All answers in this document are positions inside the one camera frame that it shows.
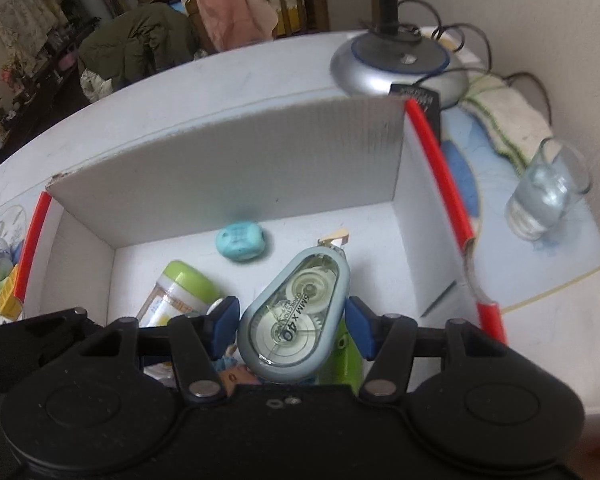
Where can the dark tv cabinet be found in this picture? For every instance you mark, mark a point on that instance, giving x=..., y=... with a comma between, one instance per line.
x=52, y=94

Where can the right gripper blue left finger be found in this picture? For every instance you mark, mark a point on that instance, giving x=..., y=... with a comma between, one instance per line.
x=196, y=343

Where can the pink pig toy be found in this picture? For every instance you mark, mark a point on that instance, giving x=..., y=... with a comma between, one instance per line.
x=234, y=373

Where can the teal small round case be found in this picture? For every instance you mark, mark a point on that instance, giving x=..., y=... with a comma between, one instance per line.
x=241, y=241

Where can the red cardboard box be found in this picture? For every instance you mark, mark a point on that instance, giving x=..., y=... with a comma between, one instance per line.
x=102, y=233

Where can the white desk lamp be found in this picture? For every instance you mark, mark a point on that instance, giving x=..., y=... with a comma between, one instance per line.
x=392, y=56

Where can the white green knitted cloth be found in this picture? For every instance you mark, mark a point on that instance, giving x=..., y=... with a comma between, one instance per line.
x=515, y=129

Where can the wooden chair with pink cloth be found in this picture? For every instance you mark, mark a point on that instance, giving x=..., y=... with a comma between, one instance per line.
x=295, y=18

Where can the yellow plastic block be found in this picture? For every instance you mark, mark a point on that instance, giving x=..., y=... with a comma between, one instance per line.
x=10, y=305

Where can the olive green jacket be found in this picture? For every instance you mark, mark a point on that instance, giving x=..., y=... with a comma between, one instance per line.
x=139, y=44

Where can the green glue pen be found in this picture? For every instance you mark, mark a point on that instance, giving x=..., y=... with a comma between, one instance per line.
x=344, y=365

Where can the grey correction tape dispenser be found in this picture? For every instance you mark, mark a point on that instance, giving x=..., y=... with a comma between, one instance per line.
x=287, y=332

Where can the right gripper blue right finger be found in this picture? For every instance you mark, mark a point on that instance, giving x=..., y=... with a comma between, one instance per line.
x=386, y=341

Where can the green cap jar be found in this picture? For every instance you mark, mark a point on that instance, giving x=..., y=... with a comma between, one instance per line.
x=179, y=290

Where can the pink cloth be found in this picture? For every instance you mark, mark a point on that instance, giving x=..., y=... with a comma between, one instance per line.
x=233, y=24

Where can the clear drinking glass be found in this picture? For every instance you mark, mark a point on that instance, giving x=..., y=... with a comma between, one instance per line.
x=556, y=179

